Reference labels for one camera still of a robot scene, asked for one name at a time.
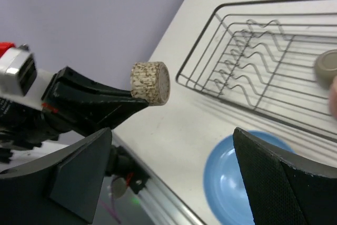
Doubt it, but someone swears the grey-green cup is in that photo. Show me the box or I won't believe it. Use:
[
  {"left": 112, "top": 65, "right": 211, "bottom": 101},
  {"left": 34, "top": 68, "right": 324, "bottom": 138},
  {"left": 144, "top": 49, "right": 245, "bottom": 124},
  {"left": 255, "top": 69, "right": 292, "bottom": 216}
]
[{"left": 314, "top": 49, "right": 337, "bottom": 90}]

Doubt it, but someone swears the pink cup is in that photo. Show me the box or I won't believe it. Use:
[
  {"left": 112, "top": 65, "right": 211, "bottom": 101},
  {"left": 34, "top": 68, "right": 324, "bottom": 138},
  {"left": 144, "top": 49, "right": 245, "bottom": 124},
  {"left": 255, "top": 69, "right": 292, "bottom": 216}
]
[{"left": 329, "top": 76, "right": 337, "bottom": 119}]

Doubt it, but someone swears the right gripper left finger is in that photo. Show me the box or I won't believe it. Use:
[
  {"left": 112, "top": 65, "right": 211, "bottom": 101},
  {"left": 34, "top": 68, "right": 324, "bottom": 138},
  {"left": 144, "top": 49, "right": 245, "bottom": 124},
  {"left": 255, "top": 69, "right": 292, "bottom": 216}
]
[{"left": 1, "top": 129, "right": 112, "bottom": 225}]

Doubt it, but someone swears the black wire dish rack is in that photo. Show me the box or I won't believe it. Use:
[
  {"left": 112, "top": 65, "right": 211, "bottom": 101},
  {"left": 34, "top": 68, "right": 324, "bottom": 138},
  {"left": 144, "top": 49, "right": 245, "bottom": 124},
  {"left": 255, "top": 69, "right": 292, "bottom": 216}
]
[{"left": 175, "top": 0, "right": 336, "bottom": 141}]

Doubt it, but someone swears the speckled grey cup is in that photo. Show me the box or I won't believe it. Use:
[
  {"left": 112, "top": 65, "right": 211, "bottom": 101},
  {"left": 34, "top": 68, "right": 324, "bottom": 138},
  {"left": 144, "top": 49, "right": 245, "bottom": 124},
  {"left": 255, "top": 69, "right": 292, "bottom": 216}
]
[{"left": 130, "top": 62, "right": 171, "bottom": 106}]

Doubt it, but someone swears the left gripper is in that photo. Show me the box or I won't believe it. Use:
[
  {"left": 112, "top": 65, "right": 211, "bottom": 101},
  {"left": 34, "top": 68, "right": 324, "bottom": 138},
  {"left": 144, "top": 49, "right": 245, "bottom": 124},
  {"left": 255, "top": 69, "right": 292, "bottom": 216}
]
[{"left": 1, "top": 67, "right": 149, "bottom": 162}]

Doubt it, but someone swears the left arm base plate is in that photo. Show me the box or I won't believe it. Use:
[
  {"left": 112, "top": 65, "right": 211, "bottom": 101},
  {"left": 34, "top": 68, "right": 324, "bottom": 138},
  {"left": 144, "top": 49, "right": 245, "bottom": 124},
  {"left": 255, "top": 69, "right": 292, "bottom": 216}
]
[{"left": 105, "top": 145, "right": 150, "bottom": 199}]

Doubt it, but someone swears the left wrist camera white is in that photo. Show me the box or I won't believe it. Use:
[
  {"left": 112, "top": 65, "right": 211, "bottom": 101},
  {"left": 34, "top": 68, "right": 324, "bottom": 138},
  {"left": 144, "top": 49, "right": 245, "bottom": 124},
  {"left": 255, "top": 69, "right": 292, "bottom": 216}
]
[{"left": 1, "top": 42, "right": 54, "bottom": 111}]

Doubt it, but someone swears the blue plate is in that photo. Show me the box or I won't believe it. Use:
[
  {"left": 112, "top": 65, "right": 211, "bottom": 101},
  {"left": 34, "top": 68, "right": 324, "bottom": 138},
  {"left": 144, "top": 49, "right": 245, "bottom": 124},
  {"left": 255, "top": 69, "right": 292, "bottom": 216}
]
[{"left": 203, "top": 130, "right": 298, "bottom": 225}]

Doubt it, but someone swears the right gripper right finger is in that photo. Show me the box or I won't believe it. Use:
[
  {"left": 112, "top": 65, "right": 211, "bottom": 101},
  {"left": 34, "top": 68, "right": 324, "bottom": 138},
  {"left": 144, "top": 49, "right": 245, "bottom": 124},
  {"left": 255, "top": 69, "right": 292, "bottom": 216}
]
[{"left": 233, "top": 128, "right": 336, "bottom": 224}]

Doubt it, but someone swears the aluminium rail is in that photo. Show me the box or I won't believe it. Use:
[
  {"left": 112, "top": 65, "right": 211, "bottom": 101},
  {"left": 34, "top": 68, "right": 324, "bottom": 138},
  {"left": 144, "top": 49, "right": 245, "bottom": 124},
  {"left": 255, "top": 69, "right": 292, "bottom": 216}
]
[{"left": 137, "top": 177, "right": 204, "bottom": 225}]

